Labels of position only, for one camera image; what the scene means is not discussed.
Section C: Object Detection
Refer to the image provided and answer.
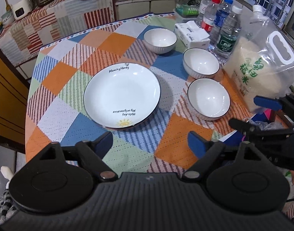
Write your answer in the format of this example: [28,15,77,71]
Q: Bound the white ribbed bowl black rim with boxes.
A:
[187,78,231,121]

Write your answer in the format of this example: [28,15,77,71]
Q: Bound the white plate with black rim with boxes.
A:
[83,63,161,129]

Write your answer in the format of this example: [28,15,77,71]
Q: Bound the clear bag of rice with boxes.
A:
[224,5,294,113]

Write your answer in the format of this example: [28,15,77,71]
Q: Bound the white ribbed bowl middle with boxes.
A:
[182,48,220,79]

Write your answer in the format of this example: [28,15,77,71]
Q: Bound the colourful patchwork tablecloth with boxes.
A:
[25,15,251,174]

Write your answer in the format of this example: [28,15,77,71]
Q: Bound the green label water bottle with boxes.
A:
[214,5,242,58]

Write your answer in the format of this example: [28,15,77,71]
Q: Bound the yellow wooden cabinet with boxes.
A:
[0,51,29,153]

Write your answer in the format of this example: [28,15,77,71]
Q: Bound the red label water bottle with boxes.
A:
[201,0,221,33]

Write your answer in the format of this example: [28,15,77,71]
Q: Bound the blue label water bottle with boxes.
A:
[210,0,233,46]

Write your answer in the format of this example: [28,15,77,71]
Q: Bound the white tissue pack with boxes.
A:
[174,20,210,49]

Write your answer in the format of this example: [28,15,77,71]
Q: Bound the white ribbed bowl far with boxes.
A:
[143,28,177,55]

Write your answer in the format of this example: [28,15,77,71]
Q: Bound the green plastic basket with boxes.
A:
[175,0,200,17]

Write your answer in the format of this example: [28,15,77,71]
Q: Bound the patchwork counter cloth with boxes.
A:
[0,0,115,66]

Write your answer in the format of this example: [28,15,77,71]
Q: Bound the white small rice cooker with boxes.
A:
[12,0,34,20]

